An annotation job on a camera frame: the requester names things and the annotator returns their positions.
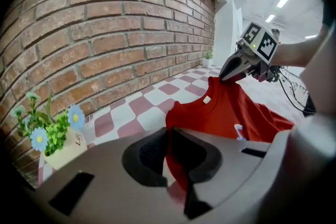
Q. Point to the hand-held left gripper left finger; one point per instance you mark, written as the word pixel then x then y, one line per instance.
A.
pixel 105 178

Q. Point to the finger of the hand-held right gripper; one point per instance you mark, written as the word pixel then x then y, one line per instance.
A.
pixel 231 64
pixel 237 76

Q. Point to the white pot green plant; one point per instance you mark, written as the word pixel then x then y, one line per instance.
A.
pixel 207 59

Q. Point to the cream pot blue flowers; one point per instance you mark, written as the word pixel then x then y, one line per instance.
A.
pixel 60 144

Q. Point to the red sweatshirt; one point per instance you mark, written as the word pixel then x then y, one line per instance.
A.
pixel 231 112

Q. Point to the pink white checkered tablecloth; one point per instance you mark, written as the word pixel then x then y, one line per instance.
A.
pixel 152 118

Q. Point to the person's right forearm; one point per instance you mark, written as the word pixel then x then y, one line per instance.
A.
pixel 296 52

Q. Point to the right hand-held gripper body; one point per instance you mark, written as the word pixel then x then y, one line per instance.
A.
pixel 260 44

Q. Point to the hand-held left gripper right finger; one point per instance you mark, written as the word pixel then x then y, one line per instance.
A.
pixel 231 165

